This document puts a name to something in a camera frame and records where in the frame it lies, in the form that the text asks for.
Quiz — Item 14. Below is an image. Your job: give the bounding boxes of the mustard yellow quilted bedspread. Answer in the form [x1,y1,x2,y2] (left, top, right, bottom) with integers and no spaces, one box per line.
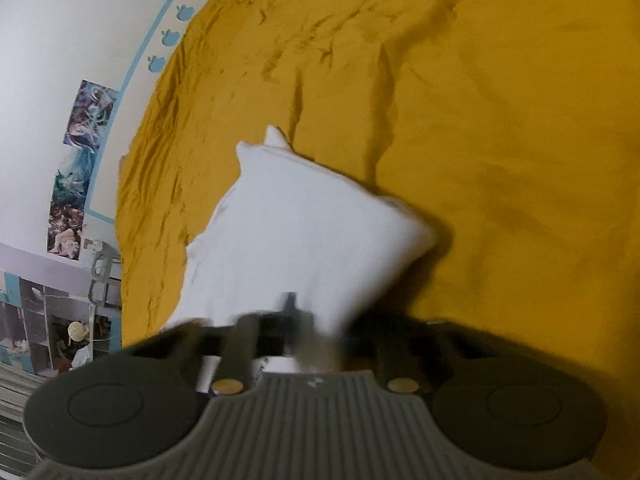
[114,0,640,451]

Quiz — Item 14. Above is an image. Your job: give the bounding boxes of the blue and lilac wall cabinet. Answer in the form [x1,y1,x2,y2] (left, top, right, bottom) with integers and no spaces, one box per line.
[1,242,122,378]

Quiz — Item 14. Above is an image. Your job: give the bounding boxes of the white long-sleeve sweatshirt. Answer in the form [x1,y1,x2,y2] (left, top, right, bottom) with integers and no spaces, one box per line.
[165,126,435,373]

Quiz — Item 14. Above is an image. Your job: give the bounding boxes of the anime wall posters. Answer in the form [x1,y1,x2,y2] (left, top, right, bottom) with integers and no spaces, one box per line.
[47,80,118,260]

